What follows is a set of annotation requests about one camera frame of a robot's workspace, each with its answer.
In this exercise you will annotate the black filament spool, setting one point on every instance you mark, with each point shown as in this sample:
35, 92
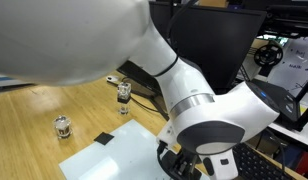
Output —
268, 55

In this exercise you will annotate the square clear acrylic pepper mill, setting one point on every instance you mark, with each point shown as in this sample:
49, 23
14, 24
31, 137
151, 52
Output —
123, 97

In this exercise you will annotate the round clear acrylic salt shaker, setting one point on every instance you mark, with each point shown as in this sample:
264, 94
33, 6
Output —
62, 126

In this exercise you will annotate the white cable grommet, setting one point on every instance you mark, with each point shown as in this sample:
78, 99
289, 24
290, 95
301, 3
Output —
112, 78

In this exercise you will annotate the white whiteboard sheet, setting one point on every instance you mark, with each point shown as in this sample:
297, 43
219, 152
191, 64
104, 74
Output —
130, 155

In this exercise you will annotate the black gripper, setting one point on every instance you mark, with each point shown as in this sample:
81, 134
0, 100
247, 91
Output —
180, 166

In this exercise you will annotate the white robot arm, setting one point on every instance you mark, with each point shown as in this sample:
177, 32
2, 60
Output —
69, 42

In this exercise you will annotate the black monitor stand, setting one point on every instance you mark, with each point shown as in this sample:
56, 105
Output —
144, 85

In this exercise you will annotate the black tape square top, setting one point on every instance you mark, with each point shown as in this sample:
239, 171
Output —
104, 138

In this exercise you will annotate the black keyboard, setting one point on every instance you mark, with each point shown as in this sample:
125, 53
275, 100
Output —
252, 166

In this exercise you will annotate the large black monitor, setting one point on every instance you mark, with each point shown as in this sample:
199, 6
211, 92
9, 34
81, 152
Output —
216, 39

